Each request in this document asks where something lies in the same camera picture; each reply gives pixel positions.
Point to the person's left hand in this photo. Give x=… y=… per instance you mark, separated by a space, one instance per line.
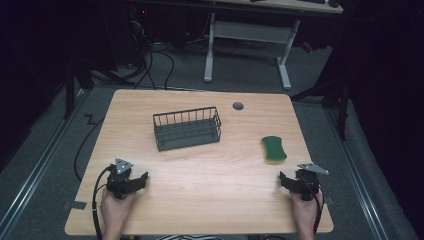
x=115 y=207

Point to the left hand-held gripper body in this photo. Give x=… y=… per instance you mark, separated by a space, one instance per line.
x=120 y=181

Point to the white-legged desk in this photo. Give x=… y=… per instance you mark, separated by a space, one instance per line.
x=250 y=33

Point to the grey tape patch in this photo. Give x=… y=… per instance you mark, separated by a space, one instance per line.
x=78 y=204

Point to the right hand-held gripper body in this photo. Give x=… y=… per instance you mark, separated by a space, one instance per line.
x=308 y=183

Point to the black metal stand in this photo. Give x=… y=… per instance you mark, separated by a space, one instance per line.
x=336 y=96
x=71 y=83

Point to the green sponge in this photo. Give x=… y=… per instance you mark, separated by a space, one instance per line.
x=273 y=149

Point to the person's right hand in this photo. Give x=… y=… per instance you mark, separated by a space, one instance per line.
x=305 y=211

